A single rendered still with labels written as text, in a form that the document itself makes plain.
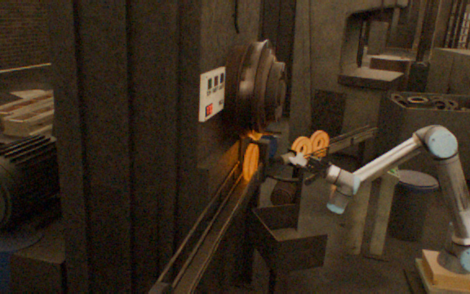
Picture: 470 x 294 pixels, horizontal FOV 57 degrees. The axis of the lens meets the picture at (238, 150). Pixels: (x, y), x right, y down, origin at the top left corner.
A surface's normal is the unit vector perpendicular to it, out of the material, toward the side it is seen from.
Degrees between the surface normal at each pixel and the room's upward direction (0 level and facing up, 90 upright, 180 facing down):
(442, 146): 83
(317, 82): 90
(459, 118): 90
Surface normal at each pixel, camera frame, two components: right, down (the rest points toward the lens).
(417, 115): 0.00, 0.32
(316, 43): -0.49, 0.25
